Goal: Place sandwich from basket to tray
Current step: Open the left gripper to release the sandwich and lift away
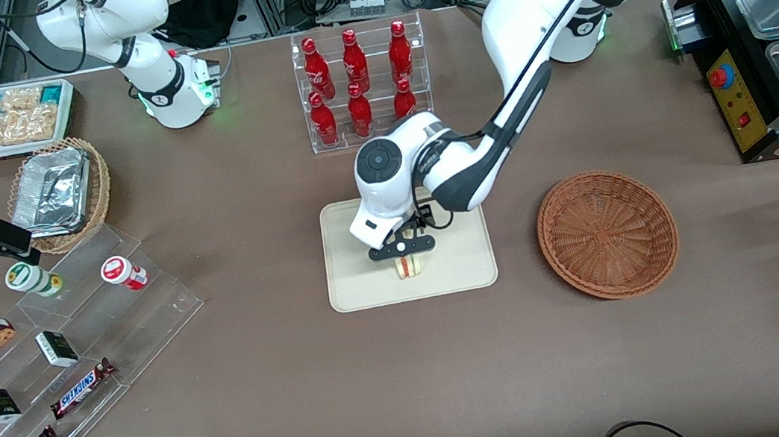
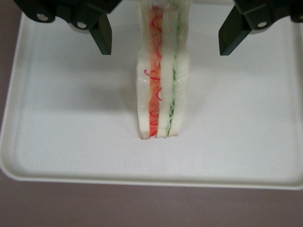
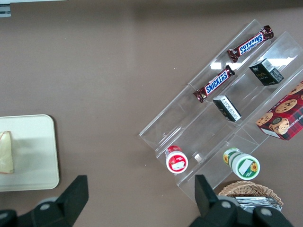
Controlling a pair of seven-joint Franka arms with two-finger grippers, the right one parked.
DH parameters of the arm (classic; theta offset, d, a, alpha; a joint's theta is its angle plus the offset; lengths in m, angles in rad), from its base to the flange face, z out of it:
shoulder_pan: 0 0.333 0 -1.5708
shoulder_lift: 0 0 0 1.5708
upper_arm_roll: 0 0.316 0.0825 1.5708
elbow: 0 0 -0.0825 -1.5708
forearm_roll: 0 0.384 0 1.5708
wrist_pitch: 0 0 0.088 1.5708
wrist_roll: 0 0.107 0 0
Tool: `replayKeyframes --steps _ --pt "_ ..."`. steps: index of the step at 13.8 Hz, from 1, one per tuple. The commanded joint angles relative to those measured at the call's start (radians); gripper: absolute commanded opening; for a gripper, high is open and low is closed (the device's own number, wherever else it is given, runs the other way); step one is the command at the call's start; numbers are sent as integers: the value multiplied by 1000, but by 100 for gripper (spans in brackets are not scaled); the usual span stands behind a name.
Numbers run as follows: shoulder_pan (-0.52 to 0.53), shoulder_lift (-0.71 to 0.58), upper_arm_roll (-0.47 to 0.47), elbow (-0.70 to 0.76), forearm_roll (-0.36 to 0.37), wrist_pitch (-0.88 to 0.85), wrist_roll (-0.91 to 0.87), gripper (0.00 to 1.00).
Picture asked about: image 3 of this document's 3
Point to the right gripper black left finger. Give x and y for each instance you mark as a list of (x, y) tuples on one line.
[(61, 208)]

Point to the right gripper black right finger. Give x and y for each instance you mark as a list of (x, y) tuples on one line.
[(213, 210)]

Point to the triangle sandwich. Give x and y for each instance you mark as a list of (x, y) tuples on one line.
[(6, 153)]

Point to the light wicker basket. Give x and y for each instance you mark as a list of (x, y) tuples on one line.
[(243, 188)]

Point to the beige plastic tray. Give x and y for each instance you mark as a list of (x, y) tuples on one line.
[(35, 153)]

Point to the stack of foil trays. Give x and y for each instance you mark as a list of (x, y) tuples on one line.
[(258, 201)]

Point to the green white lidded cup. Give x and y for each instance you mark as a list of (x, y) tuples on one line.
[(246, 166)]

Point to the red white lidded cup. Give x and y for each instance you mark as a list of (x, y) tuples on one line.
[(176, 162)]

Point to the clear acrylic stepped shelf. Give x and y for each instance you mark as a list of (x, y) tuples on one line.
[(180, 123)]

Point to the small black carton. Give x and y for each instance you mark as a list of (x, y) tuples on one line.
[(265, 73), (227, 108)]

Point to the red tartan cookie box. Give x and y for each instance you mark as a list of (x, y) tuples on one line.
[(284, 118)]

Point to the brown Snickers bar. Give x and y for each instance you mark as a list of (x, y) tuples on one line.
[(216, 82), (251, 43)]

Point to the white grey edge device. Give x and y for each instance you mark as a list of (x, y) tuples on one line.
[(4, 10)]

